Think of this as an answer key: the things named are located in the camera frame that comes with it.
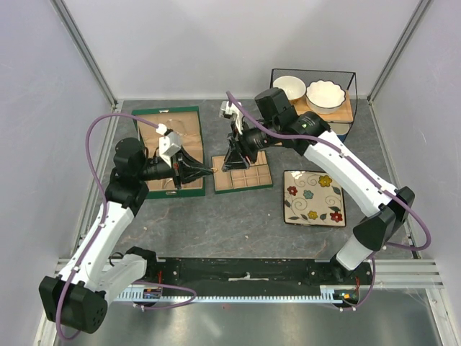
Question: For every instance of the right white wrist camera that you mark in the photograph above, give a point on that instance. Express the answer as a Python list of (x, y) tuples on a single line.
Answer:
[(229, 111)]

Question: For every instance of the white scalloped bowl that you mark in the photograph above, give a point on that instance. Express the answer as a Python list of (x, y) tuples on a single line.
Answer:
[(324, 97)]

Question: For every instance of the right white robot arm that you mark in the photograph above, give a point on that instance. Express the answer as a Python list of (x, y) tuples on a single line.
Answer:
[(385, 207)]

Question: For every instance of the grey cable duct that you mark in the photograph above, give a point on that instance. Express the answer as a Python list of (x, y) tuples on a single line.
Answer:
[(141, 295)]

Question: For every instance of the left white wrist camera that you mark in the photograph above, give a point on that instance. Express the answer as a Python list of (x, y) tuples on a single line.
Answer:
[(170, 144)]

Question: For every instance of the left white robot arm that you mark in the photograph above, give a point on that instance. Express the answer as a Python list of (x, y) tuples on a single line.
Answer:
[(80, 294)]

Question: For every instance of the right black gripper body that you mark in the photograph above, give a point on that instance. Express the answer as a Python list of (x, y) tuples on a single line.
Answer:
[(251, 141)]

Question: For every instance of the green jewelry box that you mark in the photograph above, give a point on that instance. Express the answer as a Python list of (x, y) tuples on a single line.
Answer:
[(179, 128)]

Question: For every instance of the cream floral bowl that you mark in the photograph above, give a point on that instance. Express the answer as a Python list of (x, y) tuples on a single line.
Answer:
[(293, 87)]

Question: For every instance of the square floral plate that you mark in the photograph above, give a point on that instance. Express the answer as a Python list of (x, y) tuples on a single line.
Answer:
[(313, 199)]

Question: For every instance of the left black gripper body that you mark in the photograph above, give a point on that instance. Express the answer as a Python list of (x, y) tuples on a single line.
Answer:
[(155, 169)]

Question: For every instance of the black wire shelf rack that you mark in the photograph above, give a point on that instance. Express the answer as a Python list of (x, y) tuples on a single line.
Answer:
[(347, 80)]

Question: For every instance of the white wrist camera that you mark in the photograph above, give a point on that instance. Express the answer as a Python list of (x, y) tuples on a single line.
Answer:
[(229, 111), (170, 144)]

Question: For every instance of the blue enamel mug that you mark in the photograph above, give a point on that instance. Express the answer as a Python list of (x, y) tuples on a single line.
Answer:
[(341, 130)]

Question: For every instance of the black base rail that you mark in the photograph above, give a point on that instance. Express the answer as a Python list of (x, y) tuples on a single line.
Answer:
[(185, 271)]

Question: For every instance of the green jewelry tray insert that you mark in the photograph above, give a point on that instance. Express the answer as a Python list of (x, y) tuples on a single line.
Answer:
[(257, 176)]

